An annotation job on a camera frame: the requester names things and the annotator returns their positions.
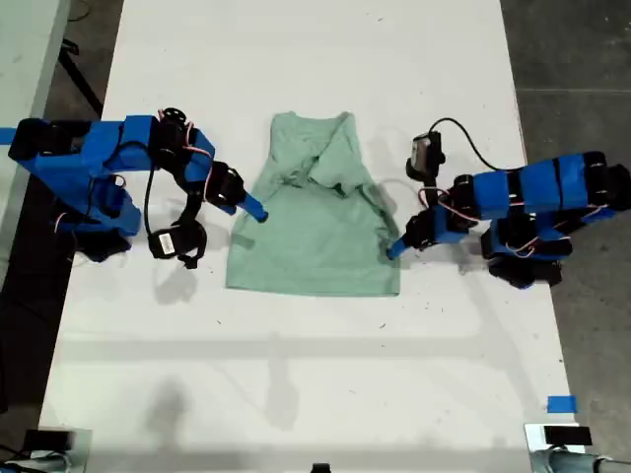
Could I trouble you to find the black camera cable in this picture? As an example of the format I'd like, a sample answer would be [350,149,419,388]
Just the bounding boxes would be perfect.
[427,116,502,172]
[143,167,162,237]

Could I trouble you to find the small black box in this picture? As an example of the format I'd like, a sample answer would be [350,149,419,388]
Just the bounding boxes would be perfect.
[23,430,75,450]
[543,426,593,447]

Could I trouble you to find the pale green T-shirt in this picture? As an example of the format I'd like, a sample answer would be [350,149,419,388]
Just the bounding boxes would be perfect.
[225,111,401,298]

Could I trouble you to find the grey black camera box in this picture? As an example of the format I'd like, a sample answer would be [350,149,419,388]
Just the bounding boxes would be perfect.
[406,132,448,181]

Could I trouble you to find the short blue tape strip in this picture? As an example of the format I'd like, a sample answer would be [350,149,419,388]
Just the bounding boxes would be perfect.
[546,395,578,414]

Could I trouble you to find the black stand legs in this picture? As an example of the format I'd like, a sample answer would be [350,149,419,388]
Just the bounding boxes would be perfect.
[57,39,105,117]

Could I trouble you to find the black camera stalk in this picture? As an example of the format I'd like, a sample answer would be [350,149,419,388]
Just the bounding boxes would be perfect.
[177,195,208,271]
[418,174,441,211]

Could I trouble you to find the black labelled camera box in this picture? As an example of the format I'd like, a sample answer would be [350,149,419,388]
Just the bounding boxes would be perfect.
[147,228,179,260]

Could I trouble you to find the pale side table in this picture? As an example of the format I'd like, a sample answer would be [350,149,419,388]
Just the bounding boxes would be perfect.
[0,0,71,277]

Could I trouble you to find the metal clamp bracket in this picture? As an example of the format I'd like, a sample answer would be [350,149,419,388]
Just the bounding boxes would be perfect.
[0,427,94,473]
[523,422,631,473]

